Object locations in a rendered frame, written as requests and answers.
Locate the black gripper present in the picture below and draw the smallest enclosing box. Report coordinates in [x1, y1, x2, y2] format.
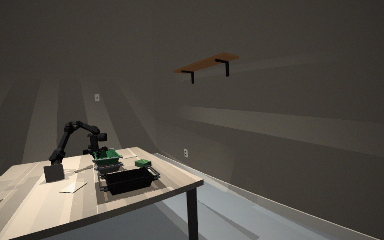
[83, 141, 108, 159]

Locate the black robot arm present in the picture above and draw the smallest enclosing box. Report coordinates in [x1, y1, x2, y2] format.
[49, 121, 108, 166]

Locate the green rectangular block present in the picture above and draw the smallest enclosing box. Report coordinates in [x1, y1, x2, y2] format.
[135, 159, 152, 168]

